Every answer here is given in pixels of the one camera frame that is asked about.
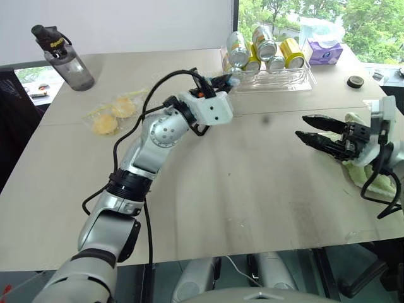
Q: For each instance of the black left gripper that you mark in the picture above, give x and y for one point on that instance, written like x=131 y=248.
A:
x=206 y=88

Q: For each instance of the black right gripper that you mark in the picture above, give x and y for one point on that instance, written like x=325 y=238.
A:
x=353 y=142

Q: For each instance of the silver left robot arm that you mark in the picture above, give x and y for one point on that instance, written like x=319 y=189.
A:
x=101 y=233

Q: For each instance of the yellow drink can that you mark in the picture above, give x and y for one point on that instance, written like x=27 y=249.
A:
x=252 y=62
x=292 y=53

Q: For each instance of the silver can with orange print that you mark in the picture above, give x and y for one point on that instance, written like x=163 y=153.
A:
x=264 y=42
x=237 y=47

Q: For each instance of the pale green towel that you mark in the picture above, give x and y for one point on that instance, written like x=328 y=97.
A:
x=356 y=173

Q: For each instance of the clear plastic can rack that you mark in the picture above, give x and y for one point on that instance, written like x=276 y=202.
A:
x=277 y=82

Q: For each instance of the silver drink can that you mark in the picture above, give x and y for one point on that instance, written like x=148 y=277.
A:
x=275 y=63

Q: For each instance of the small black round lid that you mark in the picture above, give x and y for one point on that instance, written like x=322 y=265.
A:
x=354 y=81

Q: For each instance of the purple tissue box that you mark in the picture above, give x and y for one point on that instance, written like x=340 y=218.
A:
x=323 y=53

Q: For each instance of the small grey desk object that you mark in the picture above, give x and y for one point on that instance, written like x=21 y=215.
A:
x=377 y=75

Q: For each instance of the clear plastic pastry bag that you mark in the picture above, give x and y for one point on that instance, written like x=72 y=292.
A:
x=137 y=102

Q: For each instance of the round yellow pastry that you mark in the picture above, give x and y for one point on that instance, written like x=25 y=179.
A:
x=104 y=124
x=123 y=107

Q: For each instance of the white partition panel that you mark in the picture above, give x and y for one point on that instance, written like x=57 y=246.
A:
x=126 y=25

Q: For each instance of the black table leg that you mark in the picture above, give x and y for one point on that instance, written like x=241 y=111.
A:
x=325 y=273

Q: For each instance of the grey rounded robot shell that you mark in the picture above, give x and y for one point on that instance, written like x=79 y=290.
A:
x=274 y=271
x=195 y=279

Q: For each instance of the black chair base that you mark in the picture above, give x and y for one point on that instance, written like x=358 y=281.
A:
x=367 y=274

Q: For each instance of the grey sports water bottle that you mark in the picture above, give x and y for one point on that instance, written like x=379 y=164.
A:
x=71 y=69

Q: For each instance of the grey robot waist cover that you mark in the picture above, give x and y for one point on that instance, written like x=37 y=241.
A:
x=252 y=296

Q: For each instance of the black mesh office chair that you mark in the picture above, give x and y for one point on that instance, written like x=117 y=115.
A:
x=12 y=126

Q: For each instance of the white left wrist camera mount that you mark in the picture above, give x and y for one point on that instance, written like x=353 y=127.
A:
x=211 y=109

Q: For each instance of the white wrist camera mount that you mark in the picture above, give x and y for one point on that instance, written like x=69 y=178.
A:
x=211 y=109
x=388 y=107

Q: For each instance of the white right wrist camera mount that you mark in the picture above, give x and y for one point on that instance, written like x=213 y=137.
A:
x=388 y=107

